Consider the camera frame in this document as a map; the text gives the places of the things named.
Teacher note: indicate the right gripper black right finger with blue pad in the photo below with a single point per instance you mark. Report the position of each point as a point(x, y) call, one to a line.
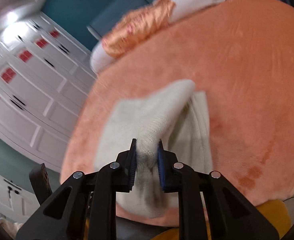
point(210, 207)

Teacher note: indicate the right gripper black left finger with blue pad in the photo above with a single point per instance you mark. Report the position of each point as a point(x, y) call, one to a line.
point(84, 206)

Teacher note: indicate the white knit cherry cardigan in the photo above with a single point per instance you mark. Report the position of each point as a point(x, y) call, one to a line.
point(176, 117)

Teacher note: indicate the white wardrobe with red decorations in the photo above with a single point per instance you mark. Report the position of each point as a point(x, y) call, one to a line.
point(45, 78)

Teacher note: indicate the orange bedspread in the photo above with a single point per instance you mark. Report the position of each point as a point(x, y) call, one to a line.
point(241, 53)

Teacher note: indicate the orange floral satin pillow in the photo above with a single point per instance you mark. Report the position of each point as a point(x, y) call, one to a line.
point(136, 26)

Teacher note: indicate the white door with handle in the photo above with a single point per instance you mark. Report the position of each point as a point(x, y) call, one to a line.
point(16, 203)

